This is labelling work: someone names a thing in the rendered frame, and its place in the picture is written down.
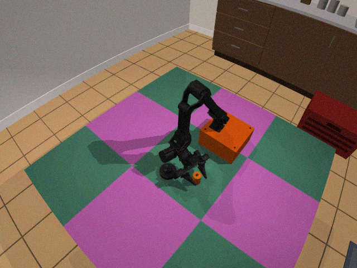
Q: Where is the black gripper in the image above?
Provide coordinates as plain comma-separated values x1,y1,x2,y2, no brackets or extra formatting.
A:
173,151,210,185

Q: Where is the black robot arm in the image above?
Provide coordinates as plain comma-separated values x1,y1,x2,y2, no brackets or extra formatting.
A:
159,80,229,167

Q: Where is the orange knob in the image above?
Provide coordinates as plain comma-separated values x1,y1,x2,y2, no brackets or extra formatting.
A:
192,171,201,185

